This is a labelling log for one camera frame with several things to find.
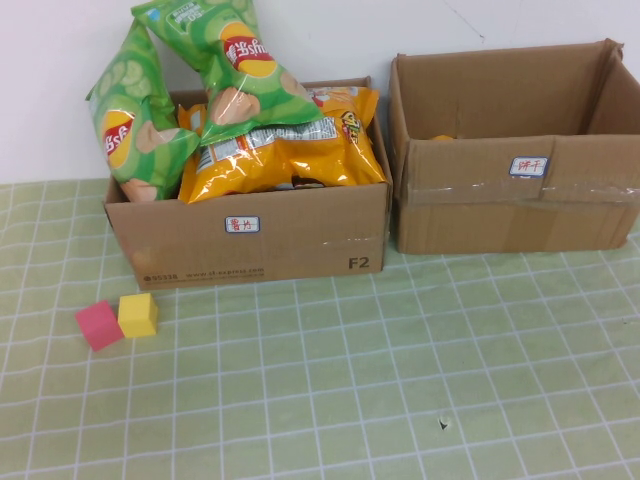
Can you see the yellow foam cube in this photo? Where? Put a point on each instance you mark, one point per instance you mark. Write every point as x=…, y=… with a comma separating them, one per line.
x=137, y=317

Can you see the orange Cheetos chip bag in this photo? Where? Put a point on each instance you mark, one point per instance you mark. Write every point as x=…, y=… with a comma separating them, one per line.
x=350, y=107

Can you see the small orange snack bag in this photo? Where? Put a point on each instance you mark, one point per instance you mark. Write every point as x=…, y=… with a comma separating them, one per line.
x=192, y=120

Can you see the white handwritten label sticker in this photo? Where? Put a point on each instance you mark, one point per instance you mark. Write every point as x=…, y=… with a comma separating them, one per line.
x=529, y=166
x=243, y=225

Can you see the pink foam cube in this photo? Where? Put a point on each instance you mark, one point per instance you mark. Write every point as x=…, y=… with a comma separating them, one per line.
x=100, y=327

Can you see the small orange snack packet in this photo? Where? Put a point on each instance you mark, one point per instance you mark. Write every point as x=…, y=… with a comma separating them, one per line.
x=442, y=138

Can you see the cardboard box with F2 print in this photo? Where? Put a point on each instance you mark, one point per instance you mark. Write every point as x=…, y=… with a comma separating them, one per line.
x=300, y=245

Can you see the green Lays chip bag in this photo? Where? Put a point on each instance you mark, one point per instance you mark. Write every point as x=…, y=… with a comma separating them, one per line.
x=240, y=75
x=130, y=115

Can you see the green checked tablecloth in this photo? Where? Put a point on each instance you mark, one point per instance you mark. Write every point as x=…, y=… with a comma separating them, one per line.
x=300, y=390

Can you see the taped brown cardboard box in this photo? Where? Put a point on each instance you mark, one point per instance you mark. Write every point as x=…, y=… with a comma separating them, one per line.
x=475, y=220

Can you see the large orange chip bag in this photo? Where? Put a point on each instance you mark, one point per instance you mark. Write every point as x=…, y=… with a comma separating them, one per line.
x=280, y=170

